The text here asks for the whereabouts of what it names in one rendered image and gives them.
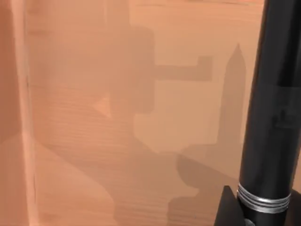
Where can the wooden door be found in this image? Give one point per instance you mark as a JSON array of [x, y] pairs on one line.
[[117, 106]]

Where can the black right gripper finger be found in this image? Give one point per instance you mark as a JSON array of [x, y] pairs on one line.
[[225, 207]]

